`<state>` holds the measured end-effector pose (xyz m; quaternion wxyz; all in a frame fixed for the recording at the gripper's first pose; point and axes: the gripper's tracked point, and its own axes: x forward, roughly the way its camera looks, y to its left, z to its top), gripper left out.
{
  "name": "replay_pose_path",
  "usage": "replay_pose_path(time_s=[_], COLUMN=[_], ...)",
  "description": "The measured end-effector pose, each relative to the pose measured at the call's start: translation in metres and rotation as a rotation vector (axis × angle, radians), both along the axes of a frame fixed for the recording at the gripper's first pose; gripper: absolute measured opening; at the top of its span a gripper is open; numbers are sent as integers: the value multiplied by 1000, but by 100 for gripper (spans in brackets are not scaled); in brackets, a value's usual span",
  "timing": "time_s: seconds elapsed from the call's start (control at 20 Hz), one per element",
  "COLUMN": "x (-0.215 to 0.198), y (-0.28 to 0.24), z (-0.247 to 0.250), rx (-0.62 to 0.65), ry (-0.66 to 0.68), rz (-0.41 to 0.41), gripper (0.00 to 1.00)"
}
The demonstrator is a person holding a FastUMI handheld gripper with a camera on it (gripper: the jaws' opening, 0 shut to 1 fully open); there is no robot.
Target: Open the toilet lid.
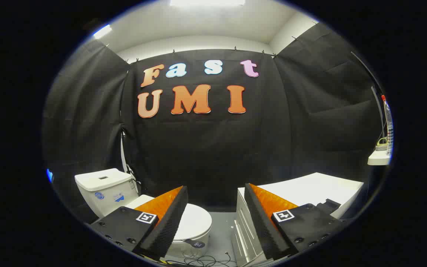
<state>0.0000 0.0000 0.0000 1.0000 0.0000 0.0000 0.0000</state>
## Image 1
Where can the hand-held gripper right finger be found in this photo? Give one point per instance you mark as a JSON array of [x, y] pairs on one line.
[[261, 222]]

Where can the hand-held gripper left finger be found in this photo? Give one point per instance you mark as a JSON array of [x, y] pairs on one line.
[[169, 222]]

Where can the white cabinet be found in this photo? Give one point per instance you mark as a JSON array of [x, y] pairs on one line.
[[310, 187]]

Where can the black backdrop cloth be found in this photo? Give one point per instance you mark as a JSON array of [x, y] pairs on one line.
[[206, 148]]

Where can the white shelf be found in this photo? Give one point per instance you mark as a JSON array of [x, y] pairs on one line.
[[378, 158]]

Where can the small grey green object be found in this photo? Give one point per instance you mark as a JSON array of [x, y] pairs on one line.
[[381, 145]]

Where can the clear bottle with red cap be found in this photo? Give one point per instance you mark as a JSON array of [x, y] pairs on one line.
[[388, 122]]

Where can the small ceiling light panel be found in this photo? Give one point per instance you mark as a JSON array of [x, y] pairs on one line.
[[102, 32]]

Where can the long ceiling light panel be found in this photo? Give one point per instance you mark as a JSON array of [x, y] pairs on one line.
[[206, 2]]

